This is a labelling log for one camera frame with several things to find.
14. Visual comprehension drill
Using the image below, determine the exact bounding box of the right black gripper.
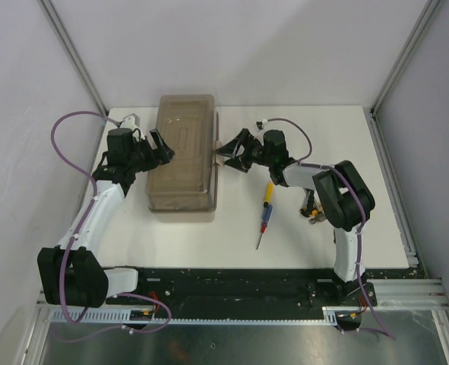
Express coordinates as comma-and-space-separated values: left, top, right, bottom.
215, 129, 273, 173

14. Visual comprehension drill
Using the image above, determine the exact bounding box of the beige plastic tool box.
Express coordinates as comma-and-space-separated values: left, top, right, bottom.
146, 94, 219, 223

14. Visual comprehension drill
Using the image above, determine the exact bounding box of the black rubber mallet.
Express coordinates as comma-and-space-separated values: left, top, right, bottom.
302, 189, 316, 218

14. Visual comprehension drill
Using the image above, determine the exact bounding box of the black handled claw hammer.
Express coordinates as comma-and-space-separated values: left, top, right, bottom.
301, 197, 325, 224

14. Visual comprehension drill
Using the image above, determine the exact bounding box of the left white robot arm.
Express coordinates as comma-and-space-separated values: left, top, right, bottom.
37, 128, 175, 308

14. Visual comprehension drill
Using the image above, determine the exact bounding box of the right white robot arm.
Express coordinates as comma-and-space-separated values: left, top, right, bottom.
216, 129, 375, 305

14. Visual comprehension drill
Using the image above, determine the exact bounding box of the yellow black utility knife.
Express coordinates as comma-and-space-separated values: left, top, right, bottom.
299, 203, 322, 218

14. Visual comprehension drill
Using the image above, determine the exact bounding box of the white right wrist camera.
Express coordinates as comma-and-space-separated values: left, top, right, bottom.
255, 119, 269, 131

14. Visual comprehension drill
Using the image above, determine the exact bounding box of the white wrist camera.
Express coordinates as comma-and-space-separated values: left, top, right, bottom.
255, 119, 269, 131
119, 113, 140, 130

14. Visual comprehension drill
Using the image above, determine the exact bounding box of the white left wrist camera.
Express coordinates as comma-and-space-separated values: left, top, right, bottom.
119, 113, 140, 130

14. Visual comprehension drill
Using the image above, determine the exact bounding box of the blue red handled screwdriver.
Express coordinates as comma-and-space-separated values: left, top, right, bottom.
255, 203, 273, 250

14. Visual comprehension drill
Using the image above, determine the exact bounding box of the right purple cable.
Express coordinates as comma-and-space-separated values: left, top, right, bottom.
265, 117, 397, 340

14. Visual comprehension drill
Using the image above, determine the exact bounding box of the left aluminium frame post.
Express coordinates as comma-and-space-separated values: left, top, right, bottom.
36, 0, 108, 114

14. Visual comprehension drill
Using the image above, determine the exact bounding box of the aluminium frame post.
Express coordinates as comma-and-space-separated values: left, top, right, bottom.
36, 0, 108, 114
370, 0, 444, 116

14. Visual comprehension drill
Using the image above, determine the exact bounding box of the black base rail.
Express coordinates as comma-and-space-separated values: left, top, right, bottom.
102, 265, 378, 321

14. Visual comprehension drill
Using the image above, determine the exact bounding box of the white slotted cable duct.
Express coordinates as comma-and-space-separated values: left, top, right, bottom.
49, 306, 362, 328

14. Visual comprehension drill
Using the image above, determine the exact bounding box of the right aluminium frame post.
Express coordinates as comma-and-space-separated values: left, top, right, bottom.
370, 0, 444, 116

